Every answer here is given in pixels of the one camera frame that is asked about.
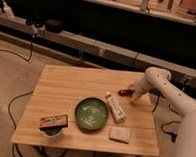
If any wooden table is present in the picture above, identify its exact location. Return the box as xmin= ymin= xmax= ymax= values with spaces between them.
xmin=12 ymin=65 xmax=159 ymax=157

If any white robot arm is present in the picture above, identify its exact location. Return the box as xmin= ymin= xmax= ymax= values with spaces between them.
xmin=131 ymin=66 xmax=196 ymax=157

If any orange snack box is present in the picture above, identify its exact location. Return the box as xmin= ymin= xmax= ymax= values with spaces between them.
xmin=38 ymin=114 xmax=68 ymax=129

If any pale translucent gripper finger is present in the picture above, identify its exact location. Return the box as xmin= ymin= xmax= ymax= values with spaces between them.
xmin=129 ymin=92 xmax=140 ymax=104

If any green ceramic plate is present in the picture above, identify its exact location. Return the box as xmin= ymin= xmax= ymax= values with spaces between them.
xmin=74 ymin=97 xmax=109 ymax=131

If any red chili pepper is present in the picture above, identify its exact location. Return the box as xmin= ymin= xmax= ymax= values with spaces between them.
xmin=119 ymin=89 xmax=135 ymax=97

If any white tube bottle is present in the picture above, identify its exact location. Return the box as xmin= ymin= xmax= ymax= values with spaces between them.
xmin=105 ymin=92 xmax=126 ymax=123

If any black floor cable left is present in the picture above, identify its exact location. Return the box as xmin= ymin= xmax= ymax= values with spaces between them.
xmin=0 ymin=33 xmax=38 ymax=157

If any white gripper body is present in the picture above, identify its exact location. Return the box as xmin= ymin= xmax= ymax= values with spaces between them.
xmin=134 ymin=76 xmax=152 ymax=96

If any black device on ledge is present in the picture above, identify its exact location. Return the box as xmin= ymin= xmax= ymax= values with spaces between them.
xmin=45 ymin=19 xmax=64 ymax=33

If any black cables right floor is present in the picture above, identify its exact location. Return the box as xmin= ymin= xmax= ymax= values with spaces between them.
xmin=150 ymin=94 xmax=185 ymax=143

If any white sponge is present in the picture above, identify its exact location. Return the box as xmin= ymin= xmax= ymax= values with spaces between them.
xmin=109 ymin=127 xmax=130 ymax=143

